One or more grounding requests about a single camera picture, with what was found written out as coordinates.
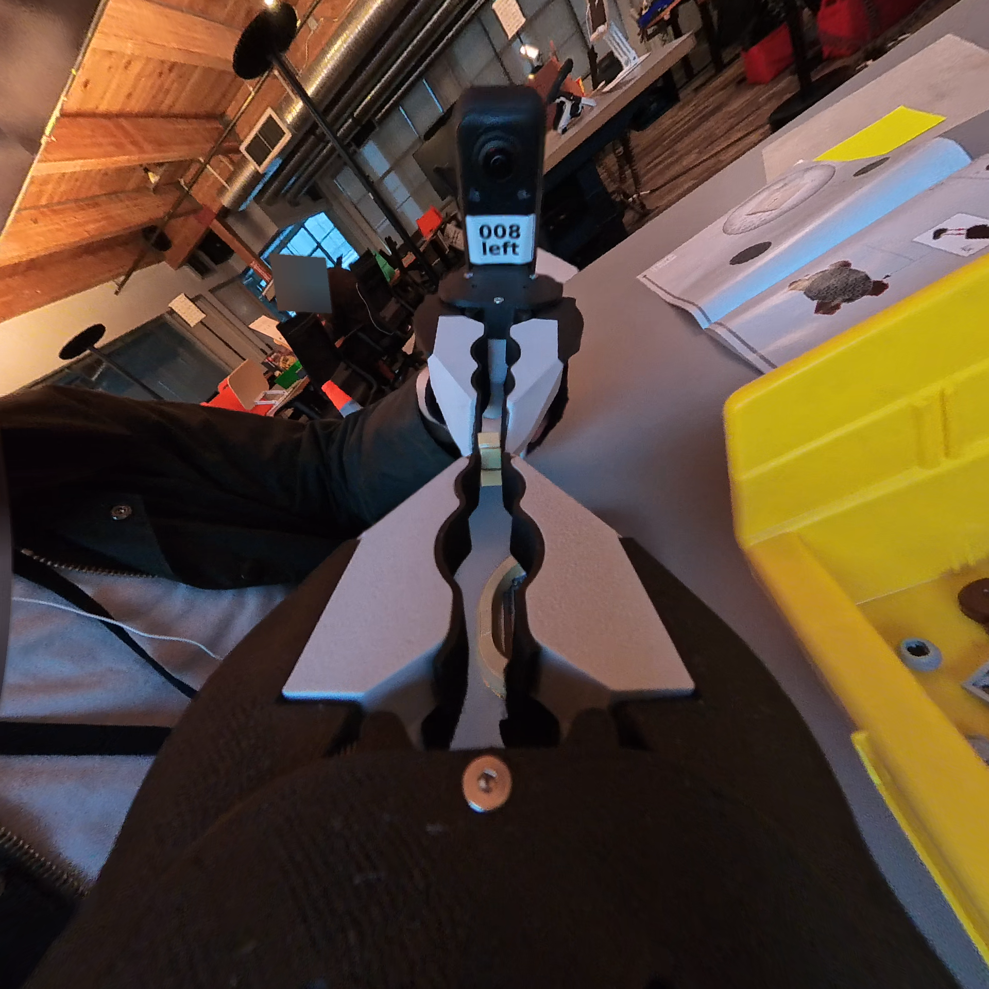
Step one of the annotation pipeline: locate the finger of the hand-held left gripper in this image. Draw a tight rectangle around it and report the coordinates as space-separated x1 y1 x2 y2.
498 318 564 458
427 315 499 458

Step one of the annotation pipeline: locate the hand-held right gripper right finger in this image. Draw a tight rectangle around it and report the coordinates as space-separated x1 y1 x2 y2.
498 454 696 749

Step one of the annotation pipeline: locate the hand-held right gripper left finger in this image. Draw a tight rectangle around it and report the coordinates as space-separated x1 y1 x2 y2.
280 454 474 749

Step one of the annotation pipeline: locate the yellow plastic bin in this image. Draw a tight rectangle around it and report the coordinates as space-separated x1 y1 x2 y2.
722 255 989 989

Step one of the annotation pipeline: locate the pile of brown toy bricks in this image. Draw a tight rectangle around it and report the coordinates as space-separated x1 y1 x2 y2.
898 576 989 702

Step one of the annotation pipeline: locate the person's left forearm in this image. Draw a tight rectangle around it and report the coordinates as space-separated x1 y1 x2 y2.
0 385 458 590

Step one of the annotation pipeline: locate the grey desk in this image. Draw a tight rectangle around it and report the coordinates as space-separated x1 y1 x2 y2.
452 15 989 989

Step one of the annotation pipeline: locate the tan tape roll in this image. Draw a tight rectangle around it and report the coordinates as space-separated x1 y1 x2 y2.
473 558 530 700

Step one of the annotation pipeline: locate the grey work table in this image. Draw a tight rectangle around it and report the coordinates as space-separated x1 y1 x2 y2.
541 31 700 175

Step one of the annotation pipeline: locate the red storage bin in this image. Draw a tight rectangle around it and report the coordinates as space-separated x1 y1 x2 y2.
740 0 890 88

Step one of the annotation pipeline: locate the open instruction booklet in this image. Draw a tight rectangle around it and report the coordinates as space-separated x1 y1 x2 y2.
637 139 989 373

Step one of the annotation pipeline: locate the person's torso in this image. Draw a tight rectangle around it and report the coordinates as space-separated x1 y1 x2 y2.
0 533 326 989

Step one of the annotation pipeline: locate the yellow sticky note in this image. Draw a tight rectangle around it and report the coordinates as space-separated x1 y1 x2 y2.
813 106 947 163

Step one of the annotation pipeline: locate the white earphone cable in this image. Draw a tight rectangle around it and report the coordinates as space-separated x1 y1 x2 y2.
11 593 225 660

